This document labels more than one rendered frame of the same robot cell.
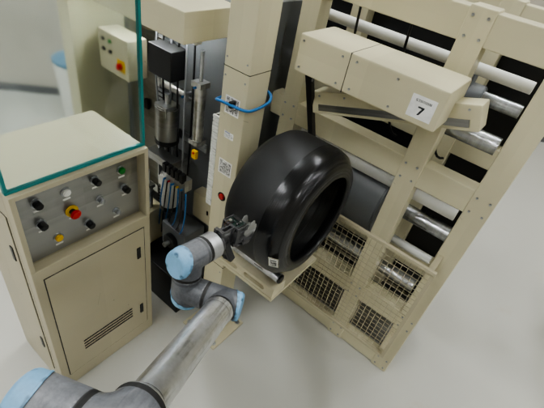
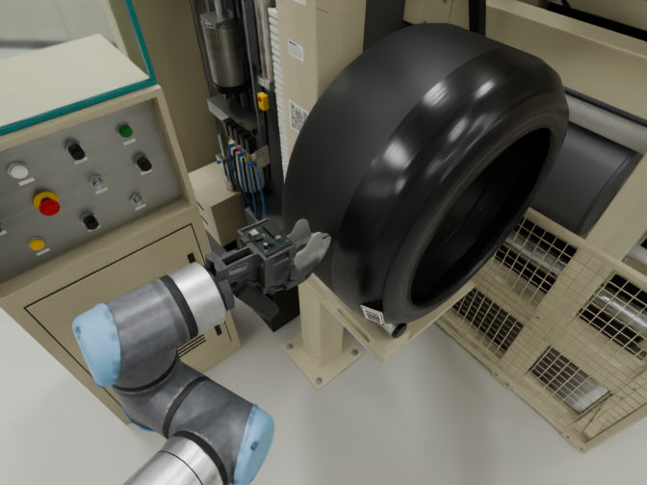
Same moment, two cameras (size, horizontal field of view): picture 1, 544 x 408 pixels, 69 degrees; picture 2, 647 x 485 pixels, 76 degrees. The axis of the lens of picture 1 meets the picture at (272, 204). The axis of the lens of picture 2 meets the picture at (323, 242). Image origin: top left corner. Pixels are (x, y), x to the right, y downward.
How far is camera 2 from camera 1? 0.79 m
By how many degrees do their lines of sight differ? 17
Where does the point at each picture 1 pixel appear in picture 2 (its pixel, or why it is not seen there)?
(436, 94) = not seen: outside the picture
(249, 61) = not seen: outside the picture
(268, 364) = (395, 421)
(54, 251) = (38, 264)
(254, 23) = not seen: outside the picture
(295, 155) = (426, 73)
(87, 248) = (90, 259)
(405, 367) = (623, 450)
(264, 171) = (349, 115)
